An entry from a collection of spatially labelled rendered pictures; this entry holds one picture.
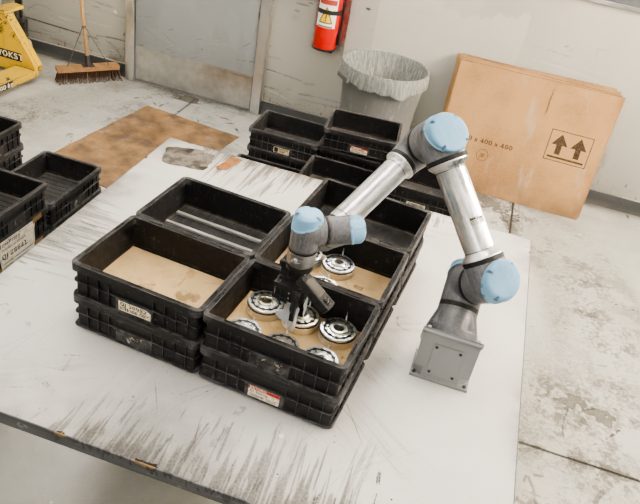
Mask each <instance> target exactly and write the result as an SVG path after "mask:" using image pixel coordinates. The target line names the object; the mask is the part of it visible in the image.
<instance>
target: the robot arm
mask: <svg viewBox="0 0 640 504"><path fill-rule="evenodd" d="M468 139H469V132H468V129H467V126H466V124H465V123H464V122H463V120H462V119H461V118H459V117H458V116H456V115H454V114H452V113H448V112H442V113H438V114H436V115H433V116H431V117H429V118H428V119H427V120H425V121H424V122H422V123H421V124H419V125H417V126H415V127H414V128H412V129H411V130H410V131H409V132H408V133H407V134H406V135H405V136H404V137H403V138H402V139H401V141H400V142H399V143H398V144H397V145H396V146H395V147H394V148H393V149H392V150H391V151H390V152H389V153H388V154H387V160H386V161H385V162H384V163H383V164H382V165H381V166H380V167H379V168H378V169H377V170H375V171H374V172H373V173H372V174H371V175H370V176H369V177H368V178H367V179H366V180H365V181H364V182H363V183H362V184H361V185H360V186H359V187H358V188H357V189H356V190H354V191H353V192H352V193H351V194H350V195H349V196H348V197H347V198H346V199H345V200H344V201H343V202H342V203H341V204H340V205H339V206H338V207H337V208H336V209H335V210H333V211H332V212H331V213H330V214H329V215H328V216H323V213H322V212H321V211H320V210H319V209H317V208H311V207H309V206H305V207H300V208H298V209H297V210H296V211H295V213H294V216H293V220H292V224H291V233H290V240H289V246H288V252H287V254H285V256H284V257H283V258H281V259H280V262H279V264H281V265H282V266H281V272H280V274H279V275H278V276H277V278H276V279H275V280H274V285H273V291H272V297H274V298H277V299H278V300H280V301H282V302H285V301H286V302H287V304H286V305H285V308H284V309H280V310H277V311H276V316H277V317H278V318H280V319H281V320H282V321H284V322H285V323H286V324H287V325H288V332H291V331H292V330H293V329H295V325H296V321H297V316H300V317H304V314H305V311H306V308H307V305H308V302H309V299H310V300H311V302H312V303H313V304H314V305H315V306H316V308H317V309H318V310H319V311H320V312H321V314H325V313H326V312H328V311H329V310H330V309H331V308H332V307H333V306H334V301H333V300H332V299H331V298H330V297H329V295H328V294H327V293H326V292H325V291H324V289H323V288H322V287H321V286H320V285H319V283H318V282H317V281H316V280H315V279H314V277H313V276H312V275H311V274H310V273H311V272H312V270H313V266H314V264H315V260H316V255H317V251H329V250H331V249H333V248H337V247H340V246H343V245H349V244H352V245H354V244H361V243H362V242H363V241H364V240H365V237H366V224H365V221H364V218H365V217H366V216H367V215H368V214H369V213H370V212H371V211H372V210H373V209H374V208H375V207H376V206H377V205H378V204H379V203H380V202H381V201H382V200H383V199H384V198H385V197H387V196H388V195H389V194H390V193H391V192H392V191H393V190H394V189H395V188H396V187H397V186H398V185H399V184H400V183H401V182H402V181H403V180H404V179H409V178H411V177H412V176H413V175H414V174H415V173H416V172H418V171H419V170H421V169H422V168H424V167H426V166H427V169H428V171H429V172H432V173H434V174H435V175H436V177H437V180H438V183H439V186H440V188H441V191H442V194H443V197H444V199H445V202H446V205H447V208H448V210H449V213H450V216H451V219H452V221H453V224H454V227H455V230H456V233H457V235H458V238H459V241H460V244H461V246H462V249H463V252H464V255H465V257H464V258H459V259H456V260H454V261H453V262H452V263H451V265H450V268H449V270H448V272H447V278H446V281H445V285H444V288H443V291H442V295H441V298H440V301H439V305H438V308H437V309H436V311H435V312H434V314H433V315H432V316H431V318H430V319H429V321H428V322H427V324H426V326H428V325H431V326H432V328H434V329H437V330H440V331H444V332H447V333H450V334H453V335H456V336H459V337H463V338H466V339H469V340H472V341H475V342H477V339H478V338H477V316H478V313H479V309H480V306H481V304H499V303H502V302H506V301H509V300H510V299H512V298H513V297H514V296H515V295H516V293H517V291H518V288H519V287H520V281H521V278H520V272H519V270H518V268H517V266H516V265H515V264H514V263H513V262H511V261H510V260H508V259H506V258H505V255H504V252H503V250H502V249H501V248H499V247H497V246H495V244H494V241H493V239H492V236H491V233H490V230H489V228H488V225H487V222H486V219H485V217H484V214H483V211H482V208H481V206H480V203H479V200H478V197H477V194H476V192H475V189H474V186H473V183H472V181H471V178H470V175H469V172H468V170H467V167H466V164H465V163H466V160H467V158H468V153H467V150H466V147H465V146H466V145H467V143H468V142H467V141H468ZM280 278H282V279H280ZM275 286H276V287H275ZM274 289H275V293H274Z"/></svg>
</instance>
